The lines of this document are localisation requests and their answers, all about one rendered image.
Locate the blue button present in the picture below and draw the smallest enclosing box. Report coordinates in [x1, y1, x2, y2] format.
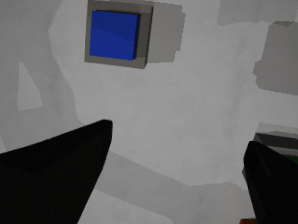
[85, 0, 154, 69]

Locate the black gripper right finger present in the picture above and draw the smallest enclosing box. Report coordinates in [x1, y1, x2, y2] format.
[243, 140, 298, 224]

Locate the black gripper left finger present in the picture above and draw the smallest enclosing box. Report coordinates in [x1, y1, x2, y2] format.
[0, 119, 113, 224]

